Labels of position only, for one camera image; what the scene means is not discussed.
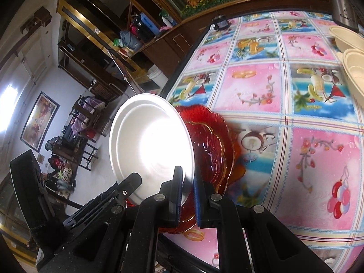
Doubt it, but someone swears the white plate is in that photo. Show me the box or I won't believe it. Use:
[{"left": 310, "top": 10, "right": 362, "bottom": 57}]
[{"left": 109, "top": 93, "right": 195, "bottom": 206}]

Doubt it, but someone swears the white bucket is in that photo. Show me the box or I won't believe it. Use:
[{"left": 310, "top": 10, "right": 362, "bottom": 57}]
[{"left": 147, "top": 65, "right": 169, "bottom": 85}]

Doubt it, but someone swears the grey-blue bag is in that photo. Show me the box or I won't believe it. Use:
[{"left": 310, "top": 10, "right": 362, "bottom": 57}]
[{"left": 119, "top": 30, "right": 143, "bottom": 51}]

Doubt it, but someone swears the wicker basket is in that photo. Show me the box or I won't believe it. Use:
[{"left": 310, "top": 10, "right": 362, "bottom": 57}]
[{"left": 90, "top": 79, "right": 115, "bottom": 101}]

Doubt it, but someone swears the gold-rimmed red glass plate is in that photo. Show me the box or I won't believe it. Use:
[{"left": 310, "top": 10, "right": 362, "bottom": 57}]
[{"left": 179, "top": 120, "right": 229, "bottom": 225}]

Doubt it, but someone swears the wooden chair with purple cloth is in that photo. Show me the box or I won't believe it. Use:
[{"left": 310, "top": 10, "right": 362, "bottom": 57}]
[{"left": 71, "top": 95, "right": 106, "bottom": 127}]

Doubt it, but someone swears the small black jar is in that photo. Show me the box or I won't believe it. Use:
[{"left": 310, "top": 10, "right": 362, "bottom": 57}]
[{"left": 213, "top": 14, "right": 230, "bottom": 32}]

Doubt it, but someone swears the stainless steel thermos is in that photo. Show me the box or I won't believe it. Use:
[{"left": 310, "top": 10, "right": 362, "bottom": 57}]
[{"left": 324, "top": 0, "right": 360, "bottom": 33}]

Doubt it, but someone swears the dark wooden chair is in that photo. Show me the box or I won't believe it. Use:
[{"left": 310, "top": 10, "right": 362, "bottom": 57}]
[{"left": 76, "top": 142, "right": 99, "bottom": 172}]

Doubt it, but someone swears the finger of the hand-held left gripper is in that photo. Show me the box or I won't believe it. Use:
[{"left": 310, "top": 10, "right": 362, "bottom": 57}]
[{"left": 63, "top": 173, "right": 142, "bottom": 230}]

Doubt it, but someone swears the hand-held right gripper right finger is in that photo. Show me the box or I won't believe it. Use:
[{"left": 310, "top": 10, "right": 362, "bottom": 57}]
[{"left": 193, "top": 173, "right": 334, "bottom": 273}]

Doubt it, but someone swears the black-edged dining table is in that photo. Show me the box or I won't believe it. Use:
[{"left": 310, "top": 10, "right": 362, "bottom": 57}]
[{"left": 158, "top": 9, "right": 364, "bottom": 273}]

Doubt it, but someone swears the wooden cabinet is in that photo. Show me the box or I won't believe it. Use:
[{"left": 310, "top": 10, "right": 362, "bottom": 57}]
[{"left": 141, "top": 6, "right": 219, "bottom": 80}]

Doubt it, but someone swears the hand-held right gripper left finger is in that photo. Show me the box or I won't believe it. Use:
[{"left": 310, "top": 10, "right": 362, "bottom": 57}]
[{"left": 35, "top": 165, "right": 184, "bottom": 273}]

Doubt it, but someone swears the framed wall painting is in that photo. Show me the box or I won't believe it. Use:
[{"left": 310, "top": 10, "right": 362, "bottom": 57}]
[{"left": 20, "top": 91, "right": 60, "bottom": 152}]

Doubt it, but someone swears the cream disposable bowl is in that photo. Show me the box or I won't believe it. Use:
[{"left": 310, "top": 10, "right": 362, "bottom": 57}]
[
  {"left": 329, "top": 25, "right": 364, "bottom": 61},
  {"left": 342, "top": 48, "right": 364, "bottom": 115}
]

